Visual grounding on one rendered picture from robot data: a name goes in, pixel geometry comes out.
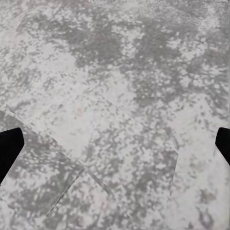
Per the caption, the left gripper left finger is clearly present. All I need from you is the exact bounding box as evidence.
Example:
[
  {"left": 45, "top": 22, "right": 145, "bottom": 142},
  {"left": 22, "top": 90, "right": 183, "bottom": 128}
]
[{"left": 0, "top": 128, "right": 24, "bottom": 184}]

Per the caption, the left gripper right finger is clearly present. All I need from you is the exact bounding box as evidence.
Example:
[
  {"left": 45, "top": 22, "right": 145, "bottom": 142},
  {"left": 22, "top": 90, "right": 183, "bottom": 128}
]
[{"left": 215, "top": 127, "right": 230, "bottom": 164}]

